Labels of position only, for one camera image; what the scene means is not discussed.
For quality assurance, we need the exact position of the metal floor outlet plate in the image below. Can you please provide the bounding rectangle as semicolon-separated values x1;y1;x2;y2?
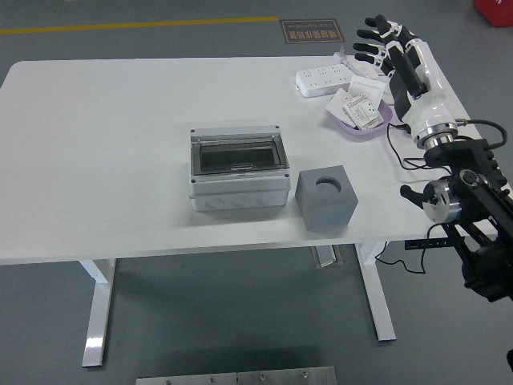
310;245;344;269

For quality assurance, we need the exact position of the grey plastic junction box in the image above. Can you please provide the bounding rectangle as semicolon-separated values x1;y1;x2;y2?
188;124;293;213

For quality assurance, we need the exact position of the brown floor sign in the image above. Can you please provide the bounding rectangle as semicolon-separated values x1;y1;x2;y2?
279;18;346;44

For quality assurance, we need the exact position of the grey metal plate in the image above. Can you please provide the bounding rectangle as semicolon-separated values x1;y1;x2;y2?
135;371;238;385
236;365;337;385

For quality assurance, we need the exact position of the purple plastic tray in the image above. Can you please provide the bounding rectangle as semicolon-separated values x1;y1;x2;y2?
332;99;394;144

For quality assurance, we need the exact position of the white power strip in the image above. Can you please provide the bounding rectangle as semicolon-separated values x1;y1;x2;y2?
295;65;356;99

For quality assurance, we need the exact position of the red object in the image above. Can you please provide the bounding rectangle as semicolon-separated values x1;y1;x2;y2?
471;0;513;28

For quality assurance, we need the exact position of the bagged socket panel with label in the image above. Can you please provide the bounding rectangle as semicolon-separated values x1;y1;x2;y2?
343;92;384;132

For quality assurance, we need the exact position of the robot right hand white shell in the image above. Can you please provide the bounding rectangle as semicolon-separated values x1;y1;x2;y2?
352;14;458;140

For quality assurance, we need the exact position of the grey block battery holder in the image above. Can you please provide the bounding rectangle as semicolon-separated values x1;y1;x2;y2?
295;164;358;233

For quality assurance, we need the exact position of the black table control panel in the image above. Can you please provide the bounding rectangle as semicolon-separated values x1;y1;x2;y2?
404;238;450;249

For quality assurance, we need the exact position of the small white plastic box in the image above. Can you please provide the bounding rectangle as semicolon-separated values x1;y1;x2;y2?
347;59;382;80

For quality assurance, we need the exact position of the white table leg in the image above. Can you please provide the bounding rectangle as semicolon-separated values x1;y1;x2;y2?
79;258;117;368
354;242;397;342

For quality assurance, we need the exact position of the hinged clear box lid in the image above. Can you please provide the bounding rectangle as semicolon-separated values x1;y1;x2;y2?
189;134;290;177

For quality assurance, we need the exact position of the thin black cable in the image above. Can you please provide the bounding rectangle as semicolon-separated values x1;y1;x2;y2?
374;122;434;276

